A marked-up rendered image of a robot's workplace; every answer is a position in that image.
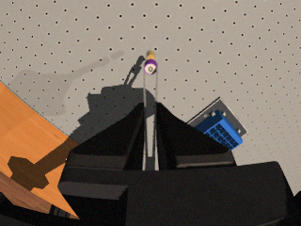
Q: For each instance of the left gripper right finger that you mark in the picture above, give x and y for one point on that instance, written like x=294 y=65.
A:
x=186 y=147

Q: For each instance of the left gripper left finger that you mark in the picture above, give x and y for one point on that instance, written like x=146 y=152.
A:
x=115 y=146

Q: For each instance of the white perforated base plate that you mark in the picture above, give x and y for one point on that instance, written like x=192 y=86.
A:
x=79 y=65

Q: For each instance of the blue grid rack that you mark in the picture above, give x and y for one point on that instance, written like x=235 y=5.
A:
x=218 y=123

